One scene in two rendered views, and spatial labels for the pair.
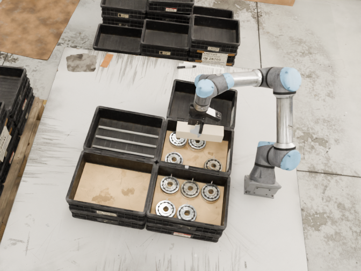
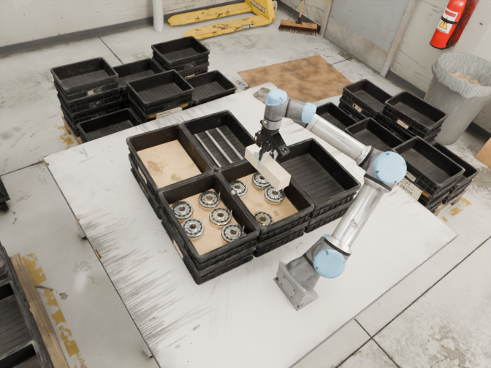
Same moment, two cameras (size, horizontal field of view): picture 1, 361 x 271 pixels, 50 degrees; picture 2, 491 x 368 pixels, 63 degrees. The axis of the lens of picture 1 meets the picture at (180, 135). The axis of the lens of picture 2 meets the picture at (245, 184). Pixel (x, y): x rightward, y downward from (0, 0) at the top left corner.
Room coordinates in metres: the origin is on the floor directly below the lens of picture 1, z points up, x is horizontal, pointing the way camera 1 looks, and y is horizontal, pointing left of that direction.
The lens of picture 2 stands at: (0.28, -1.05, 2.30)
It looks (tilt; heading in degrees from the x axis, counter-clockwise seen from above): 47 degrees down; 52
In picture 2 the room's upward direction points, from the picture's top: 9 degrees clockwise
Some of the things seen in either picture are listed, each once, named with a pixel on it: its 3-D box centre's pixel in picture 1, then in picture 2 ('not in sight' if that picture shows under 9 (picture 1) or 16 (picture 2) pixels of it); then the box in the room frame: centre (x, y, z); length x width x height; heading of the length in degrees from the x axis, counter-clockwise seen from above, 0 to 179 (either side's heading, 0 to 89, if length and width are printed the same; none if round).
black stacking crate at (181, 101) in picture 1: (201, 109); (311, 177); (1.45, -0.10, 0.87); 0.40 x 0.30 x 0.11; 90
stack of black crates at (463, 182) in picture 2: (210, 27); (439, 172); (2.90, -0.10, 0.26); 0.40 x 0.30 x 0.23; 95
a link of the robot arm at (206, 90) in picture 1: (204, 92); (275, 105); (1.14, -0.07, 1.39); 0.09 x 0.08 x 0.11; 134
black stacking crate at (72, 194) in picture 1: (113, 186); (169, 163); (0.85, 0.30, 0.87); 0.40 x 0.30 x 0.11; 90
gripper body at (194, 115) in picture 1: (197, 113); (267, 135); (1.13, -0.06, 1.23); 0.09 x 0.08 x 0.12; 95
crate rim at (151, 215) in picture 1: (189, 195); (207, 212); (0.85, -0.10, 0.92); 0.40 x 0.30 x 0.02; 90
